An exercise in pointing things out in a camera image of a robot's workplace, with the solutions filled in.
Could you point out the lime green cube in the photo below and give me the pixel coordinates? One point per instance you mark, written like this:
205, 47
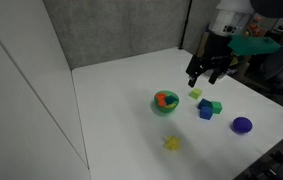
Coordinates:
195, 93

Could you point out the grey office chair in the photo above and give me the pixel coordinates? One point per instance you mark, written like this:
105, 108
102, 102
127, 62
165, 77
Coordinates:
282, 56

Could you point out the black vertical pole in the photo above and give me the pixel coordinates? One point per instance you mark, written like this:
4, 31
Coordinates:
185, 26

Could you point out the black equipment rack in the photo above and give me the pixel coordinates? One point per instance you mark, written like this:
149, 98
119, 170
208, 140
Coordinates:
277, 160

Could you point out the yellow spiky plastic toy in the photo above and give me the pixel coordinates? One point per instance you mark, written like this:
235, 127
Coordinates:
172, 143

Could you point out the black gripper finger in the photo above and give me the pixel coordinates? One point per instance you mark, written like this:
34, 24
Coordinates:
214, 77
192, 81

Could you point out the green plastic bowl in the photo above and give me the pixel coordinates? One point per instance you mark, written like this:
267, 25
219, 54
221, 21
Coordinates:
162, 108

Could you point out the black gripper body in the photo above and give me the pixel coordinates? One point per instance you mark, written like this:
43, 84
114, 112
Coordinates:
214, 50

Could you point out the small yellow toy piece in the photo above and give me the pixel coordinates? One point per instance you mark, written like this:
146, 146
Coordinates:
171, 106

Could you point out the teal plastic toy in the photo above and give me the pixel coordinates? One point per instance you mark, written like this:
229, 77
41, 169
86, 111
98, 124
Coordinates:
171, 99

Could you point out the green wrist camera cover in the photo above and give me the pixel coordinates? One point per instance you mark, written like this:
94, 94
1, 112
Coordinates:
254, 45

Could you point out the blue spiky ball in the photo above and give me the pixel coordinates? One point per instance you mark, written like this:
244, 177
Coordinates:
242, 125

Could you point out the orange plastic toy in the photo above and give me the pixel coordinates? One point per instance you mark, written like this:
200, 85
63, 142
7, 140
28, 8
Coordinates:
161, 99

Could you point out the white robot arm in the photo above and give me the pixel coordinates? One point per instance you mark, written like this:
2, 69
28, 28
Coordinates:
232, 15

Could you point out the brown cardboard box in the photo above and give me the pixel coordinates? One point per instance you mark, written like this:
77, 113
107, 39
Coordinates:
203, 43

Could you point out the blue cube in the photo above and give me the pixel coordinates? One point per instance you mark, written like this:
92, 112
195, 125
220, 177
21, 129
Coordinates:
206, 113

